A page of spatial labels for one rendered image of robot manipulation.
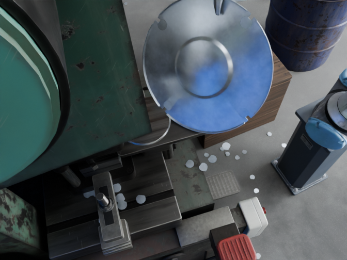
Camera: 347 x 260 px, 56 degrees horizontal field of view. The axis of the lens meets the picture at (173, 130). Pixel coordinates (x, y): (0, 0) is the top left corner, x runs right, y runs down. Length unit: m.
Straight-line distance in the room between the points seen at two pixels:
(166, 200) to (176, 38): 0.36
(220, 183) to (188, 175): 0.52
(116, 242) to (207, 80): 0.39
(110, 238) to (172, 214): 0.15
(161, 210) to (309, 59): 1.33
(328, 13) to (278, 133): 0.59
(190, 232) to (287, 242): 0.76
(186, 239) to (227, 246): 0.15
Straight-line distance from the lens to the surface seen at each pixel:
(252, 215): 0.84
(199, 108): 0.72
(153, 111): 0.78
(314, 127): 0.97
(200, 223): 0.81
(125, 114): 0.38
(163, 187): 0.77
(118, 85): 0.34
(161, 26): 0.72
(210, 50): 0.68
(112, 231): 0.71
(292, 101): 1.81
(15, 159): 0.20
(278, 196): 1.55
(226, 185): 1.36
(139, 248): 0.83
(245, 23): 0.65
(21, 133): 0.18
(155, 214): 0.76
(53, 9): 0.18
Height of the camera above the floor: 1.43
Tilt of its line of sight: 60 degrees down
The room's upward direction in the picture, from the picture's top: 7 degrees counter-clockwise
